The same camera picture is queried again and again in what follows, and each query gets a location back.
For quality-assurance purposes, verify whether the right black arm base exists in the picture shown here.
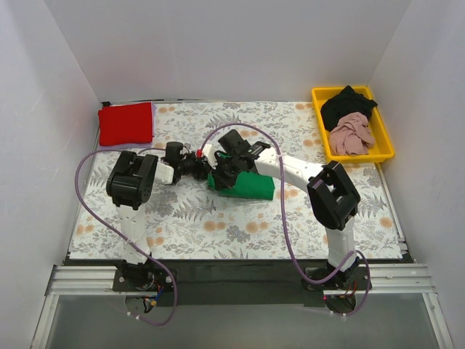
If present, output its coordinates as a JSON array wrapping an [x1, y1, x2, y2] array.
[[301, 252, 372, 318]]

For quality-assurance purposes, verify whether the floral patterned table mat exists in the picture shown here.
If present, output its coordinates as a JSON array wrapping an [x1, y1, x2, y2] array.
[[69, 102, 407, 260]]

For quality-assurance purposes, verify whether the red folded t shirt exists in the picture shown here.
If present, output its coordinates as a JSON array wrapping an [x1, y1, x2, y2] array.
[[97, 102, 154, 147]]

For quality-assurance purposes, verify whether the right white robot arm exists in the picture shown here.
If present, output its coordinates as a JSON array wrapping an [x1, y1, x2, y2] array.
[[201, 129, 360, 289]]

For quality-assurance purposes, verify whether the aluminium frame rail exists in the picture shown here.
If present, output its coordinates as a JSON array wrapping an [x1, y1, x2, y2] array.
[[32, 260, 453, 348]]

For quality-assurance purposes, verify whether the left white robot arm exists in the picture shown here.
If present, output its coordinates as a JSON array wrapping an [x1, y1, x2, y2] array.
[[106, 142, 211, 265]]

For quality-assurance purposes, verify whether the pink crumpled t shirt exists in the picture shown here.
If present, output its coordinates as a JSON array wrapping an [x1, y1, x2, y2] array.
[[329, 112, 375, 156]]

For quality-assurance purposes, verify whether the yellow plastic bin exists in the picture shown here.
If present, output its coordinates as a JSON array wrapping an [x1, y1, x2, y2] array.
[[311, 86, 395, 164]]

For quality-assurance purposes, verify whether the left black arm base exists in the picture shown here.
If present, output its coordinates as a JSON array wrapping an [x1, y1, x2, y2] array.
[[112, 261, 177, 314]]

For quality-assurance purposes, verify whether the green t shirt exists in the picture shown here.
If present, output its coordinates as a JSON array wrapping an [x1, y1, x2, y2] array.
[[207, 172, 275, 201]]

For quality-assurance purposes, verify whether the black crumpled t shirt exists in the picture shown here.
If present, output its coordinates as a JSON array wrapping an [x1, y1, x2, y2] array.
[[320, 85, 378, 132]]

